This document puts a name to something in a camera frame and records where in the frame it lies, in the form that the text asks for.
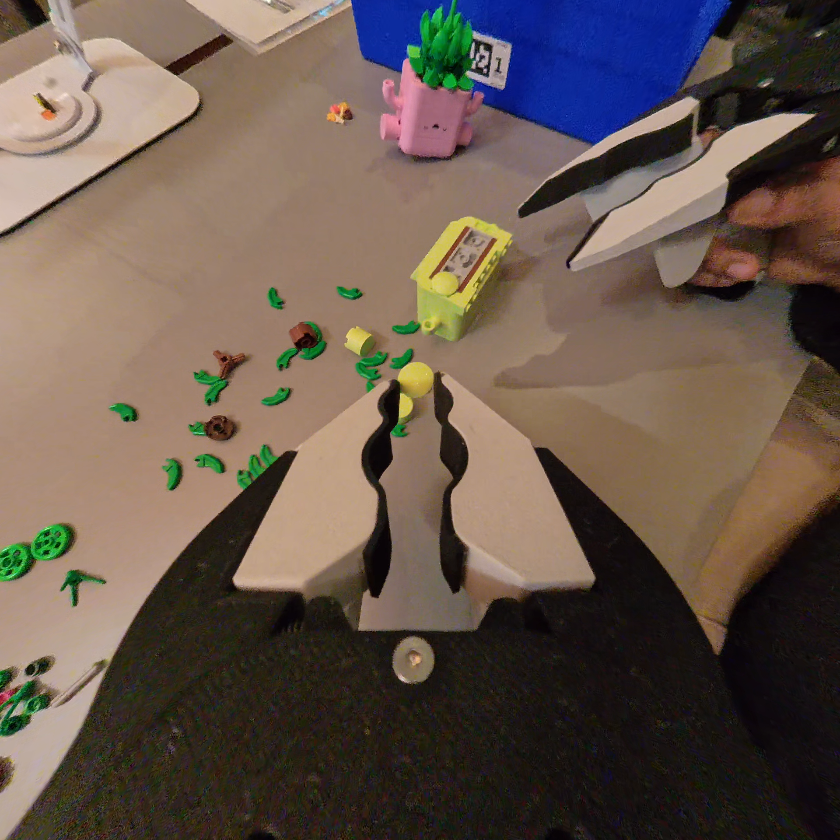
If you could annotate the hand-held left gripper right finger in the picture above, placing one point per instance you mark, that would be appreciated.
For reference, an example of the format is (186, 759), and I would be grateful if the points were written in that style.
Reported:
(518, 518)

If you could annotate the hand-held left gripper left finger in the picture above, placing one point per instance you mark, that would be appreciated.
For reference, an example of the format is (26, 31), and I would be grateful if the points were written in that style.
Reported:
(315, 518)

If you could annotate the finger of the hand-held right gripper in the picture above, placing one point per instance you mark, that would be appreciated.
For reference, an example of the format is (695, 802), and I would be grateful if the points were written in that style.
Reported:
(679, 111)
(682, 197)

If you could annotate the lime green toy brick box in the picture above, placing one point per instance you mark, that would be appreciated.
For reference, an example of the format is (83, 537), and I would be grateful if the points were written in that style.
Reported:
(453, 308)

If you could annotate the person's right hand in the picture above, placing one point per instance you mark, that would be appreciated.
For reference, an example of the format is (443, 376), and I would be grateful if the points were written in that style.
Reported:
(800, 236)

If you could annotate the blue plastic bin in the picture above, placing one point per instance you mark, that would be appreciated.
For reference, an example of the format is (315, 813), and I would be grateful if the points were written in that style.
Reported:
(577, 65)

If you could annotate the scattered green leaf pieces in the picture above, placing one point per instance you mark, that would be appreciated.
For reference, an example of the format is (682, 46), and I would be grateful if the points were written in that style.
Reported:
(275, 397)

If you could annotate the brown round piece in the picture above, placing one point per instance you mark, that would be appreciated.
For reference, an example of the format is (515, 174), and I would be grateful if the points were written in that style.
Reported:
(213, 428)

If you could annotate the lime cylinder brick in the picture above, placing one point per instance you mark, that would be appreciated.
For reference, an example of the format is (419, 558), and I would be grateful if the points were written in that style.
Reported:
(405, 408)
(359, 342)

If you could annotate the brown branch piece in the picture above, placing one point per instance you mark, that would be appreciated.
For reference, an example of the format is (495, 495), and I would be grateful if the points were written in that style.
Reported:
(226, 363)

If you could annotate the brown barrel piece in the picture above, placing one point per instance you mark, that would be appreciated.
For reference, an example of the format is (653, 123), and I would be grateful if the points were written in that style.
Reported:
(302, 336)

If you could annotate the green stem piece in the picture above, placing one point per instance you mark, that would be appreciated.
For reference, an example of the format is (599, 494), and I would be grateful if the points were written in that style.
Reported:
(73, 581)

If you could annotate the pink toy brick flowerpot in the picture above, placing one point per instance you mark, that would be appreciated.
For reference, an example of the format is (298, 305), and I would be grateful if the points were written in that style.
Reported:
(426, 111)

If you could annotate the silver metal tool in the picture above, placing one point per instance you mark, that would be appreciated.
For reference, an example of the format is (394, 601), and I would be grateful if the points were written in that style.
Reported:
(79, 682)

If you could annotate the small orange flower piece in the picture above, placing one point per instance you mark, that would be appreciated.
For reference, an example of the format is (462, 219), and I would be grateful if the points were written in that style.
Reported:
(339, 113)

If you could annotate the laminated paper sheet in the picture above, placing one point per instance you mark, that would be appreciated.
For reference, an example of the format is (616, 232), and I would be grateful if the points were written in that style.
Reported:
(262, 23)

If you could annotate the white book stand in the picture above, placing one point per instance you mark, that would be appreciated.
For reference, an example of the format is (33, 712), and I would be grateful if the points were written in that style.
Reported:
(131, 131)

